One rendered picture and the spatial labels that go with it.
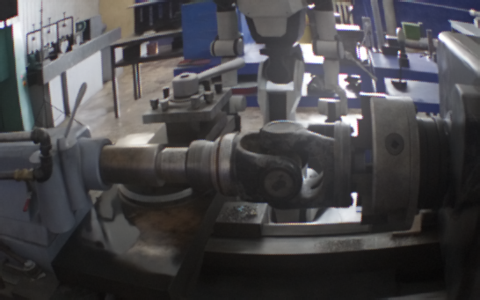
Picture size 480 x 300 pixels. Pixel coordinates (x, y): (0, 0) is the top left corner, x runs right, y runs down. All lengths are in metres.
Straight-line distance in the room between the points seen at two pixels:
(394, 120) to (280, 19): 1.27
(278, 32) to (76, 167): 1.25
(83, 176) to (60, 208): 0.10
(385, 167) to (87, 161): 0.57
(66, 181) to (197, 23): 2.03
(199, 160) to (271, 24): 1.20
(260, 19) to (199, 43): 0.93
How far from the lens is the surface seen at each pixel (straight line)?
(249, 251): 1.15
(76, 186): 1.01
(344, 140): 0.85
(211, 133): 1.11
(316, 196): 0.89
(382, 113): 0.82
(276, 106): 2.14
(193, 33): 2.92
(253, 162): 0.86
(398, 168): 0.79
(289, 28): 2.03
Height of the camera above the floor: 1.47
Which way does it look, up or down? 23 degrees down
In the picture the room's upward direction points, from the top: 5 degrees counter-clockwise
